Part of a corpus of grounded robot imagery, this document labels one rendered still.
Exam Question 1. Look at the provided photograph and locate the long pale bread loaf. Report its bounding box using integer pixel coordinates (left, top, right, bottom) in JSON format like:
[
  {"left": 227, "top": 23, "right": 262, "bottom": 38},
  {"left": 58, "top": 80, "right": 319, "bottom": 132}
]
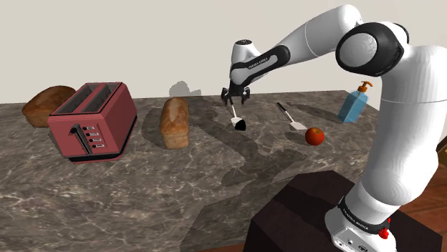
[{"left": 159, "top": 97, "right": 191, "bottom": 150}]

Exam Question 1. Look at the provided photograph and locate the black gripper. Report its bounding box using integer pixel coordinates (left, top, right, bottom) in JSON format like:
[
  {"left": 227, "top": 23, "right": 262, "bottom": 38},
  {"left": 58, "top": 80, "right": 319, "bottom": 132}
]
[{"left": 221, "top": 85, "right": 251, "bottom": 106}]

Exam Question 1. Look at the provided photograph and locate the dark robot stand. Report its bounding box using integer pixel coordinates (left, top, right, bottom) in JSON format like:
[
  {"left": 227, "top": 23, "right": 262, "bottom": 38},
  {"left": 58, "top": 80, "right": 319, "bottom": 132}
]
[{"left": 243, "top": 170, "right": 444, "bottom": 252}]

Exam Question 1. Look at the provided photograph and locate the round brown bread loaf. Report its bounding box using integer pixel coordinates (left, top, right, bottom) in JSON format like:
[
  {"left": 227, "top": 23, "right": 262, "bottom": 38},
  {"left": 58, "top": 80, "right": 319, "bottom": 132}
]
[{"left": 21, "top": 85, "right": 77, "bottom": 128}]

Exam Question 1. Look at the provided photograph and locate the red two-slot toaster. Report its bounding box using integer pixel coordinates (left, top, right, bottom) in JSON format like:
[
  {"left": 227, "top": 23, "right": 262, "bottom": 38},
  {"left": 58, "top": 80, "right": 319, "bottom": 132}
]
[{"left": 47, "top": 82, "right": 138, "bottom": 164}]

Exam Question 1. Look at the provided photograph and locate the blue soap dispenser bottle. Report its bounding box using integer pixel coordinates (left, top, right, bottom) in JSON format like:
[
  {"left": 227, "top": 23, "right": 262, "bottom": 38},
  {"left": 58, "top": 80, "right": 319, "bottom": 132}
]
[{"left": 336, "top": 80, "right": 374, "bottom": 124}]

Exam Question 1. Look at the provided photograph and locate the white-handled spatula with black blade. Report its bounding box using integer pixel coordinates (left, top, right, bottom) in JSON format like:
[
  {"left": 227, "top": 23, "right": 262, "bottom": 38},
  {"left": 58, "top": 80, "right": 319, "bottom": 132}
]
[{"left": 229, "top": 102, "right": 247, "bottom": 132}]

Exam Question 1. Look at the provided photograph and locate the red apple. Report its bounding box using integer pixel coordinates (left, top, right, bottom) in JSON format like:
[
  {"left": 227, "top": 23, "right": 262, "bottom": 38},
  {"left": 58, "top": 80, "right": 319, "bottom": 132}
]
[{"left": 304, "top": 127, "right": 326, "bottom": 147}]

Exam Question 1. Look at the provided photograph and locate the black-handled spatula with silver blade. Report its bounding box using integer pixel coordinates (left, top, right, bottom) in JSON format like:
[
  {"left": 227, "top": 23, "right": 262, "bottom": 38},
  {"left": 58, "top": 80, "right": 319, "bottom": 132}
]
[{"left": 276, "top": 102, "right": 308, "bottom": 131}]

